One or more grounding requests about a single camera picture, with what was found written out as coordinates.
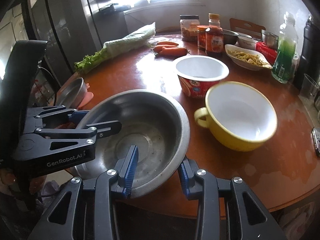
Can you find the small steel bowl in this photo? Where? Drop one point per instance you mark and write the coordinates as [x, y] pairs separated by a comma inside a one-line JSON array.
[[230, 37]]

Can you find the silver metal object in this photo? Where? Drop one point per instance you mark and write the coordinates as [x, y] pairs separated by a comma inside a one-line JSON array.
[[316, 142]]

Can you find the black thermos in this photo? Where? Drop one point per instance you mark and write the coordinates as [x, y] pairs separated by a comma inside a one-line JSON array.
[[306, 50]]

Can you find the person's left hand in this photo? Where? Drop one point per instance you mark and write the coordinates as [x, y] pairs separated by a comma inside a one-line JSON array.
[[7, 177]]

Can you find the grey refrigerator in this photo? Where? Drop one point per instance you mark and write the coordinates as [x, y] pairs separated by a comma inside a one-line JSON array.
[[75, 17]]

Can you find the white ceramic bowl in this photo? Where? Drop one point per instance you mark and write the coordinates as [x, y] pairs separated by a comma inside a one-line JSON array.
[[246, 42]]

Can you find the glass jar with black lid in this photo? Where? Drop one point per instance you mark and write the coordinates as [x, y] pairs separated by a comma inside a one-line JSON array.
[[190, 30]]

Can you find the red packet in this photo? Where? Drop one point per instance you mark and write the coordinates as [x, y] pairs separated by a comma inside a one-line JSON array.
[[266, 51]]

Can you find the steel cup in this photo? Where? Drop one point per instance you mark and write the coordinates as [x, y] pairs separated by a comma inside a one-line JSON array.
[[270, 38]]

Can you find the red instant noodle cup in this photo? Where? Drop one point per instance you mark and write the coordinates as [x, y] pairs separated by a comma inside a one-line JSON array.
[[200, 67]]

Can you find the celery in plastic bag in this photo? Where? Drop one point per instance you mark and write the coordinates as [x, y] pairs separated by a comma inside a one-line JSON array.
[[125, 42]]

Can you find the red chili sauce jar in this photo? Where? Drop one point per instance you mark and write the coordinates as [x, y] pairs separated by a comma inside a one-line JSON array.
[[202, 38]]

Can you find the short orange carrot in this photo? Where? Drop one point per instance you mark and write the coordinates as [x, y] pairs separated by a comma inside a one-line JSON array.
[[160, 48]]

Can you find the clear glass cup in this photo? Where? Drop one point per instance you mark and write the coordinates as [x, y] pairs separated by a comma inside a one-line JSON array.
[[308, 87]]

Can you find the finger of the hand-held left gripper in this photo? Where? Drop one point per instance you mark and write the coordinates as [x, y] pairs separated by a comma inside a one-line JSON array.
[[57, 112], [82, 131]]

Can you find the long orange carrot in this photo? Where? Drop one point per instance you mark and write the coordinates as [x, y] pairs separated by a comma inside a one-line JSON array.
[[175, 51]]

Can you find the brown sauce bottle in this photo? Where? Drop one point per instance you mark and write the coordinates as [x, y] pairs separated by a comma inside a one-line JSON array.
[[214, 42]]

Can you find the large steel bowl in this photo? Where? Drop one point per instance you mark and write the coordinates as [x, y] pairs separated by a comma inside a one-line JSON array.
[[150, 130]]

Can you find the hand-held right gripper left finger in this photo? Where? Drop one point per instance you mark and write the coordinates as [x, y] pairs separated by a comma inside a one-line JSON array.
[[130, 172]]

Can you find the green drink bottle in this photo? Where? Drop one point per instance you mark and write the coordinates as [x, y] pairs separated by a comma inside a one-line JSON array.
[[283, 60]]

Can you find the white dish with food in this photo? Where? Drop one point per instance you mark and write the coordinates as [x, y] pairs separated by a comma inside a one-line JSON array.
[[245, 56]]

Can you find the black glass door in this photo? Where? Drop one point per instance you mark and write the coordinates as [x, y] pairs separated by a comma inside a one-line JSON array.
[[15, 30]]

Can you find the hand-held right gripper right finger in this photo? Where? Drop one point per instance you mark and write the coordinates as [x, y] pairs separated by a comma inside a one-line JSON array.
[[185, 180]]

